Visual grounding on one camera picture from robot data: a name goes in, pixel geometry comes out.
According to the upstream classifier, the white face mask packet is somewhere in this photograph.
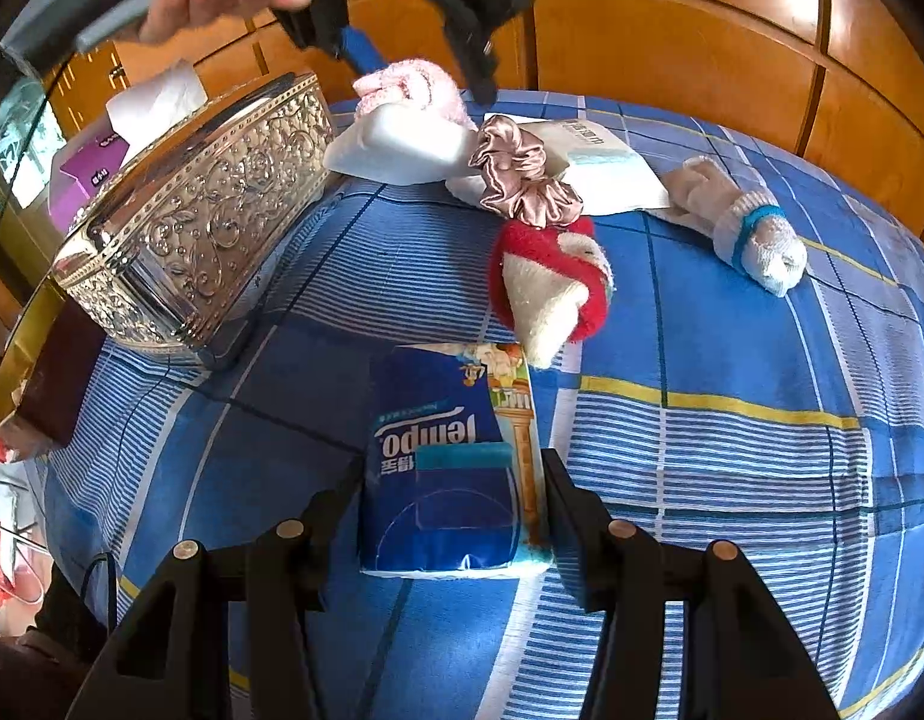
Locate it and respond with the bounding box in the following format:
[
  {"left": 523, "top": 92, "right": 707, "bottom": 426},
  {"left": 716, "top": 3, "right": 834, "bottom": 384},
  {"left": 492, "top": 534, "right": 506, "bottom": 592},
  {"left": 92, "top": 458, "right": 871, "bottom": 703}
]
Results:
[{"left": 445, "top": 115, "right": 670, "bottom": 215}]

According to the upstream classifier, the silver embossed metal box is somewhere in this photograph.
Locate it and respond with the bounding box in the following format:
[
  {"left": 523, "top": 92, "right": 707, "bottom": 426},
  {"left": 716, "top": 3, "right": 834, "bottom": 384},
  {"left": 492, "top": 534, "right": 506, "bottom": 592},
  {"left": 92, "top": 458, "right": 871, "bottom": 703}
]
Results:
[{"left": 53, "top": 72, "right": 337, "bottom": 371}]

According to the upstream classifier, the white tissue packet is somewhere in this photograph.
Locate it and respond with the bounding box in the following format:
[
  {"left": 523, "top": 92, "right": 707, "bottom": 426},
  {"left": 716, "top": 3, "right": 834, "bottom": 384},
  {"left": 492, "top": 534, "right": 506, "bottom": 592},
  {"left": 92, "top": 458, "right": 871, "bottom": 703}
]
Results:
[{"left": 323, "top": 100, "right": 483, "bottom": 186}]

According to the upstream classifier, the red and cream sock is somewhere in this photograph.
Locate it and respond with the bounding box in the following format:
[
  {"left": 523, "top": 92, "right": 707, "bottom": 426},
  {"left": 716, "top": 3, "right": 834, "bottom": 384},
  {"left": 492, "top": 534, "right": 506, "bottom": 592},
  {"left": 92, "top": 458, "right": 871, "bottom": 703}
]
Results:
[{"left": 487, "top": 215, "right": 617, "bottom": 371}]

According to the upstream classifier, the blue plaid bedsheet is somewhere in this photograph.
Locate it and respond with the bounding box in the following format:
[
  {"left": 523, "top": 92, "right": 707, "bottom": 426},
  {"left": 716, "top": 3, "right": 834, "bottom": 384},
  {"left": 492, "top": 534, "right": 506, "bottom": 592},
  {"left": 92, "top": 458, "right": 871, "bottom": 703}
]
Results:
[{"left": 42, "top": 90, "right": 924, "bottom": 720}]

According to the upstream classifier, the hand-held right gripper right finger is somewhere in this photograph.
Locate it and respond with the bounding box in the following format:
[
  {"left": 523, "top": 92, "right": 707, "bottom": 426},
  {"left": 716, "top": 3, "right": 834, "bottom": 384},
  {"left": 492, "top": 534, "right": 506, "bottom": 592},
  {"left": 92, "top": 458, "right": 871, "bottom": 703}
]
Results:
[{"left": 541, "top": 448, "right": 842, "bottom": 720}]

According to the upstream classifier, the blue tissue packet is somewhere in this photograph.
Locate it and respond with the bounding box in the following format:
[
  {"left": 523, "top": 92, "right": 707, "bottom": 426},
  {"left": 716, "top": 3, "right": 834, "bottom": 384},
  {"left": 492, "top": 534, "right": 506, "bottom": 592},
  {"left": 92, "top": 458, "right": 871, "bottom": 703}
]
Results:
[{"left": 357, "top": 342, "right": 557, "bottom": 579}]

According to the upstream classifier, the dark brown box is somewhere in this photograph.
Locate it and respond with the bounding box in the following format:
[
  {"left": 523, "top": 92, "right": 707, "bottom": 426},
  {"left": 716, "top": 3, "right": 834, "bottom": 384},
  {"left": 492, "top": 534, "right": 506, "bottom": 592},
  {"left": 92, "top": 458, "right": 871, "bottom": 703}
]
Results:
[{"left": 16, "top": 298, "right": 108, "bottom": 448}]

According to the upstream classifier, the wooden panelled headboard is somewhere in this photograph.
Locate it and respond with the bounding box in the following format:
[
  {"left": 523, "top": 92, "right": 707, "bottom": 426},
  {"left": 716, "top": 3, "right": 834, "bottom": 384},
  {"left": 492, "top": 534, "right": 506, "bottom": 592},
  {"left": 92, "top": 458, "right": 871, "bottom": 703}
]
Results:
[{"left": 42, "top": 0, "right": 924, "bottom": 241}]

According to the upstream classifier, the red and white plastic bag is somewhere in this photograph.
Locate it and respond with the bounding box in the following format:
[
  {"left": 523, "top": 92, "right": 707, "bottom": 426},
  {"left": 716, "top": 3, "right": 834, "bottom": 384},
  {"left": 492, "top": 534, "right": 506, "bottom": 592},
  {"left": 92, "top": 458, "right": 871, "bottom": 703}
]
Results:
[{"left": 0, "top": 435, "right": 52, "bottom": 610}]

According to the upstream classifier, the purple tissue box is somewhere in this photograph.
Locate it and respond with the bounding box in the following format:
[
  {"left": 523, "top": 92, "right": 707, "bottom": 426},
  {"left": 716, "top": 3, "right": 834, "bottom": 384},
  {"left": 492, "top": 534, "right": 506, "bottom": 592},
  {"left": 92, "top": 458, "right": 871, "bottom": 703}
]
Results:
[{"left": 48, "top": 60, "right": 209, "bottom": 235}]

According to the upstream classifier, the white sock with blue band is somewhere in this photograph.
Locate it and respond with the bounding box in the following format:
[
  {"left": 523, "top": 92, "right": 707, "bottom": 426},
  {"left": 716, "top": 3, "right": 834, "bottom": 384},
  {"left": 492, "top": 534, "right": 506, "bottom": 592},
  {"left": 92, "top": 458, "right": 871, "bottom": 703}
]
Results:
[{"left": 645, "top": 155, "right": 809, "bottom": 298}]

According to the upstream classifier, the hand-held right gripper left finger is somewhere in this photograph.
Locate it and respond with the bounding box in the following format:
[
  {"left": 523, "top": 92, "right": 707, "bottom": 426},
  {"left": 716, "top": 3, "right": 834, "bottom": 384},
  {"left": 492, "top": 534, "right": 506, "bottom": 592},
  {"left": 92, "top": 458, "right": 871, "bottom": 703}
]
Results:
[{"left": 64, "top": 456, "right": 364, "bottom": 720}]

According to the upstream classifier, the person's left hand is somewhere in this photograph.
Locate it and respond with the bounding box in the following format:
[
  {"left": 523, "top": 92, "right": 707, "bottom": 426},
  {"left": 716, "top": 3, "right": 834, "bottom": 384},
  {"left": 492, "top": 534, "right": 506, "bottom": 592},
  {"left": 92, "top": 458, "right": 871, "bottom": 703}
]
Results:
[{"left": 136, "top": 0, "right": 314, "bottom": 47}]

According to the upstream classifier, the pink satin scrunchie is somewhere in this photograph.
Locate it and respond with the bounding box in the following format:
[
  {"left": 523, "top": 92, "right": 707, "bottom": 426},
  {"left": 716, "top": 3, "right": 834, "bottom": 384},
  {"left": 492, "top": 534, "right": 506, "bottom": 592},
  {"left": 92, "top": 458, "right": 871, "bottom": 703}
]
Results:
[{"left": 467, "top": 113, "right": 585, "bottom": 230}]

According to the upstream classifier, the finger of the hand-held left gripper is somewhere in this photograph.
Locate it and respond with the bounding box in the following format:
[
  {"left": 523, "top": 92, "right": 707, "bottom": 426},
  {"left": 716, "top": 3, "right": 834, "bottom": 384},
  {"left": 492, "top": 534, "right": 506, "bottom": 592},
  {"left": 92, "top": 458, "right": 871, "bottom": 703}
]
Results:
[
  {"left": 438, "top": 13, "right": 502, "bottom": 107},
  {"left": 273, "top": 0, "right": 386, "bottom": 70}
]

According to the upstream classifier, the pink fluffy sock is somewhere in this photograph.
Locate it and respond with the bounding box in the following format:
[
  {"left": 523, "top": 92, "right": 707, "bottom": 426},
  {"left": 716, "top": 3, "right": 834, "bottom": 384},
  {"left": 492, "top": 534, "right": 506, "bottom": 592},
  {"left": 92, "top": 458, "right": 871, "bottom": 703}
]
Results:
[{"left": 352, "top": 55, "right": 479, "bottom": 130}]

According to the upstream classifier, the black cable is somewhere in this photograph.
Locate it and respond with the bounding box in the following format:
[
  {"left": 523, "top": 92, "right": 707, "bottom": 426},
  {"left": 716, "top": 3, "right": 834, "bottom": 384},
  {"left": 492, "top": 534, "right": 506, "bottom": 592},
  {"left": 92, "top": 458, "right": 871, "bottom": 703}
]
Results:
[{"left": 78, "top": 553, "right": 122, "bottom": 632}]

